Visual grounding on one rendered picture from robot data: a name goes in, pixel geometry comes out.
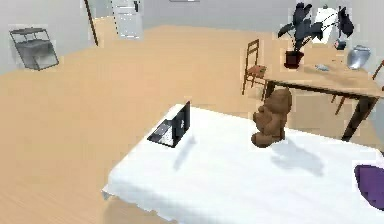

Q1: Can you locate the white bed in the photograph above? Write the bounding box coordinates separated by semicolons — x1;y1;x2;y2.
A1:
101;103;384;224

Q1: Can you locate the dark house plant in pot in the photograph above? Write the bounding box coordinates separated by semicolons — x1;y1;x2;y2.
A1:
277;2;324;70

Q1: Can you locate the silver grey vase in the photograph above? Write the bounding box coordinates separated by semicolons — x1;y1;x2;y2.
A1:
346;45;372;71

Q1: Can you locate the grey metal shelf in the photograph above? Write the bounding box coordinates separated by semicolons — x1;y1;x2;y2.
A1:
9;27;60;71

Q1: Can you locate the purple pillow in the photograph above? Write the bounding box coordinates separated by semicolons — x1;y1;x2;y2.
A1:
353;164;384;212

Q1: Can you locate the dark hanging plant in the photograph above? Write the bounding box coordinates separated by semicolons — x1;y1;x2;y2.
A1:
334;6;355;51

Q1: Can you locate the white room door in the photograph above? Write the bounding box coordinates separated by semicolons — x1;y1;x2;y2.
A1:
111;0;145;40

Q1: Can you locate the brown teddy bear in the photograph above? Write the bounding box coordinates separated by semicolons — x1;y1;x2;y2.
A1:
250;87;293;149

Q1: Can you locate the black open laptop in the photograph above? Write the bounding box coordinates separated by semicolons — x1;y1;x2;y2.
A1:
146;100;191;149

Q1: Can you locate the white window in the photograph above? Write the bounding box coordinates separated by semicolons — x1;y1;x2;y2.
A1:
312;5;339;44

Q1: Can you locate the wooden table with dark legs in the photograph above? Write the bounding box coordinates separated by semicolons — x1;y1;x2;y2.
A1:
263;44;384;142

